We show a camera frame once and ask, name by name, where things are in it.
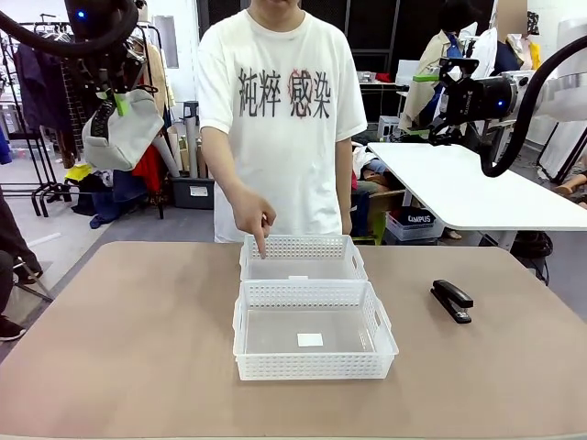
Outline person's left forearm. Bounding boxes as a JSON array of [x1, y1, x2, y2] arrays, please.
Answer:
[[336, 176, 354, 221]]

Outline grey wall panel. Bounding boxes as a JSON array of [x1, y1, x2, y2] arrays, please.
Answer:
[[153, 14, 180, 70]]

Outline mannequin in white shirt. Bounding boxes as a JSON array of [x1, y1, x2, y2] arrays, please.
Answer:
[[468, 27, 522, 78]]

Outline person's right hand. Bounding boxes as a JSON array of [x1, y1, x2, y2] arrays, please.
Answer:
[[230, 185, 279, 261]]

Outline yellow hanging garment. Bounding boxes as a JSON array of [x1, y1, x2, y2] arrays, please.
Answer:
[[513, 37, 543, 73]]

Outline beige hanging garment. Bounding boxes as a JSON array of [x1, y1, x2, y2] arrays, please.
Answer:
[[142, 43, 178, 112]]

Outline red hanging dress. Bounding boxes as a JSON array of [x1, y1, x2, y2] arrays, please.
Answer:
[[131, 142, 165, 183]]

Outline person's right forearm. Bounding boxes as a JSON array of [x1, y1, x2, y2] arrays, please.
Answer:
[[200, 126, 258, 203]]

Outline grey zipper pouch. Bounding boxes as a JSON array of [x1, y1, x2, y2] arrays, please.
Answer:
[[82, 89, 166, 172]]

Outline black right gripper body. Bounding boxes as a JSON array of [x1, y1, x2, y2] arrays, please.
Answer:
[[449, 74, 512, 126]]

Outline white crate with dark cloth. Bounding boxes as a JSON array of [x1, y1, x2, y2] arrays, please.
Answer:
[[385, 208, 446, 243]]

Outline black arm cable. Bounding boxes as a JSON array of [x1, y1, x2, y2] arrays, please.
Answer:
[[0, 7, 140, 60], [479, 34, 587, 178]]

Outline dark hanging garments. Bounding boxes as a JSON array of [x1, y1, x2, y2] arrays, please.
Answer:
[[12, 43, 89, 158]]

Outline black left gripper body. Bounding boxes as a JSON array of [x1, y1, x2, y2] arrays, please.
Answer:
[[63, 0, 144, 80]]

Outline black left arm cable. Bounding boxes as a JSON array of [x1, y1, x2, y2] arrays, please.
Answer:
[[0, 7, 140, 60]]

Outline grey cardboard tube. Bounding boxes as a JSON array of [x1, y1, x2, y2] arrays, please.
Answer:
[[153, 137, 183, 179]]

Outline white perforated plastic basket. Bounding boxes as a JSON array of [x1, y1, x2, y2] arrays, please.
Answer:
[[238, 233, 370, 281], [232, 279, 400, 381]]

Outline black clothes rack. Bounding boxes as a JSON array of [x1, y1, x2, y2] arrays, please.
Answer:
[[0, 20, 167, 220]]

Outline dark grey storage bin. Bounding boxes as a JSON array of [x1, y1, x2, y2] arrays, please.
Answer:
[[171, 176, 216, 211]]

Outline bystander in dark trousers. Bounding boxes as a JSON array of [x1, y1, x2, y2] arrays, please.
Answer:
[[0, 186, 45, 343]]

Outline black bag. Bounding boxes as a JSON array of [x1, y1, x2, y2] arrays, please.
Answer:
[[510, 230, 552, 286]]

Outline blue denim garment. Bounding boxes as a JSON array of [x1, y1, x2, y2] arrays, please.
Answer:
[[88, 169, 149, 230]]

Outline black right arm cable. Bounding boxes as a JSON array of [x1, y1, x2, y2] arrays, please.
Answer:
[[479, 34, 587, 178]]

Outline yellow cloth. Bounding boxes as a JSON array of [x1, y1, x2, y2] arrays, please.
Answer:
[[62, 162, 94, 183]]

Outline person in white t-shirt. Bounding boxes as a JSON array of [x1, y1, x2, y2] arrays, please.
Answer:
[[196, 7, 369, 244]]

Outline grey chair leg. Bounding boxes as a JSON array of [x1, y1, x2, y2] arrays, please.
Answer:
[[12, 256, 55, 304]]

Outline white background table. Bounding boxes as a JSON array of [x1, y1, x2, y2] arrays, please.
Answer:
[[366, 141, 587, 233]]

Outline mannequin in beige coat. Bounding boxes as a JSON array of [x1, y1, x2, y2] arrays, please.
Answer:
[[397, 29, 460, 135]]

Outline black stapler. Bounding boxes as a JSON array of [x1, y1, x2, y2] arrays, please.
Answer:
[[429, 279, 475, 325]]

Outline brown cardboard box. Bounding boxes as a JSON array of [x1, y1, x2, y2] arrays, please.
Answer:
[[368, 189, 407, 222]]

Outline lime green stool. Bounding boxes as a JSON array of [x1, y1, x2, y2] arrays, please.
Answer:
[[365, 213, 387, 245]]

